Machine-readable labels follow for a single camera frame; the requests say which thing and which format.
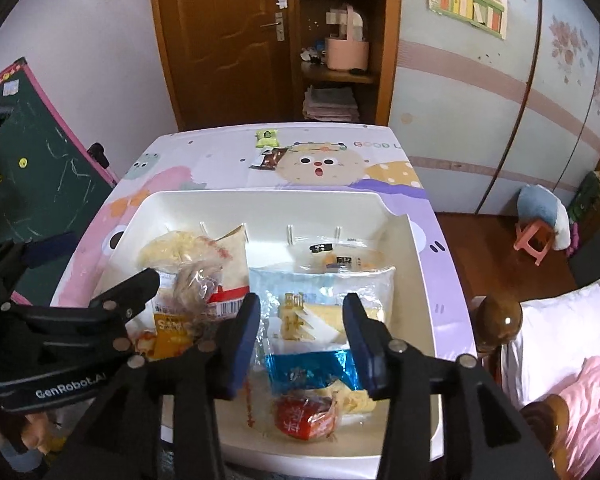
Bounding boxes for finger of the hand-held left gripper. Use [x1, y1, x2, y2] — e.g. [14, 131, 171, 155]
[0, 232, 77, 306]
[15, 269, 160, 361]

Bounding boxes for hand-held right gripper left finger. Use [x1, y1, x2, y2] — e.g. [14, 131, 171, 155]
[45, 292, 261, 480]

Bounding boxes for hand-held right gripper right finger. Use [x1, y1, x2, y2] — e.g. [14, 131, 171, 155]
[342, 292, 556, 480]

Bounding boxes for pale yellow snack packet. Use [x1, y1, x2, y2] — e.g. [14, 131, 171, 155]
[325, 380, 376, 416]

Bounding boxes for clear packet of cream wafers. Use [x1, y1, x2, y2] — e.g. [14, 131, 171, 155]
[249, 265, 397, 361]

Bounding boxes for blue foil snack packet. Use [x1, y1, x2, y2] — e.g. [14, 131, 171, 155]
[264, 351, 366, 395]

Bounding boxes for orange packet with white label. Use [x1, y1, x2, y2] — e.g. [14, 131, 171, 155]
[135, 270, 248, 361]

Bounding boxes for clear bag with bun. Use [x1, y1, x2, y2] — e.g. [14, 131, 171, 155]
[137, 230, 231, 273]

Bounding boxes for long beige snack packet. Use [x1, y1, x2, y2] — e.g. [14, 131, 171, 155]
[214, 224, 251, 301]

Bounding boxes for white plastic bin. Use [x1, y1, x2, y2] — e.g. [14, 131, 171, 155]
[102, 189, 441, 463]

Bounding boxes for clear packet of golden snack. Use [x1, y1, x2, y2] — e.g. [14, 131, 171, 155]
[297, 240, 388, 275]

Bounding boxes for red snack packet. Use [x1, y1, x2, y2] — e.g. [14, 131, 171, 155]
[272, 394, 338, 442]

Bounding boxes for round wooden bedpost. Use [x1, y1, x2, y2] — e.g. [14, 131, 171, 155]
[475, 295, 523, 356]

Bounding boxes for black chalkboard knob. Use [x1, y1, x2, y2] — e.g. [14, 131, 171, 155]
[87, 143, 111, 168]

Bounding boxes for small dark brown snack packet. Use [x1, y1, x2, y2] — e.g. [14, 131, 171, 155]
[250, 147, 288, 170]

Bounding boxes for white pillow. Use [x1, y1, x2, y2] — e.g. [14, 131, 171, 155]
[502, 267, 600, 406]

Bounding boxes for pink plastic stool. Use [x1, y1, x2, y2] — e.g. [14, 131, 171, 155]
[514, 221, 553, 267]

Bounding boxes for pink blanket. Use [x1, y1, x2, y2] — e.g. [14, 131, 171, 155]
[550, 355, 600, 480]

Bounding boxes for stack of folded cloths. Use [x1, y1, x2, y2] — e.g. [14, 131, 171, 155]
[302, 86, 358, 122]

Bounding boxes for floral sliding wardrobe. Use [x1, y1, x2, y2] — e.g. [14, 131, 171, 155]
[387, 0, 600, 216]

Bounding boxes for brown wooden door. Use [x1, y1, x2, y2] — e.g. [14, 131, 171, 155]
[150, 0, 301, 131]

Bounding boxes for pink basket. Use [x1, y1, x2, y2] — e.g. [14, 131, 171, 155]
[325, 5, 370, 72]

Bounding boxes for small figurines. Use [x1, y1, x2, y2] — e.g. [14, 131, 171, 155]
[300, 37, 327, 63]

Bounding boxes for wooden corner shelf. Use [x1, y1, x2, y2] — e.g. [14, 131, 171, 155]
[285, 0, 403, 126]

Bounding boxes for green chalkboard with pink frame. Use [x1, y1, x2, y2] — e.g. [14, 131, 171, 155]
[0, 57, 121, 306]

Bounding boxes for metal door handle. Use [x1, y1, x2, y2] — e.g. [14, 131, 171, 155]
[260, 14, 286, 42]

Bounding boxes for wall calendar poster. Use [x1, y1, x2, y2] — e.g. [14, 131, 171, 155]
[425, 0, 509, 41]

